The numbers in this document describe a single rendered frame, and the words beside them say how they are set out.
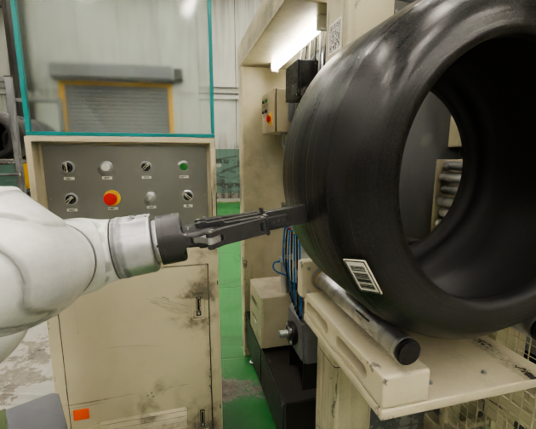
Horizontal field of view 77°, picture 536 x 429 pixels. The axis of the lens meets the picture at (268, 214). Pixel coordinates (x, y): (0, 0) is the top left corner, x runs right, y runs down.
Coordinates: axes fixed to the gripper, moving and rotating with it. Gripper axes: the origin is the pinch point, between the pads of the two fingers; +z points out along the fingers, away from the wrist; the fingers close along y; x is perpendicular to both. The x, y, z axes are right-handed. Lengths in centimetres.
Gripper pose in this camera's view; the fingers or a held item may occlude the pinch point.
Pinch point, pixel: (286, 216)
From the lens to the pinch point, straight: 55.4
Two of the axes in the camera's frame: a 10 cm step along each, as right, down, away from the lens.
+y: -2.5, -1.7, 9.5
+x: 1.3, 9.7, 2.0
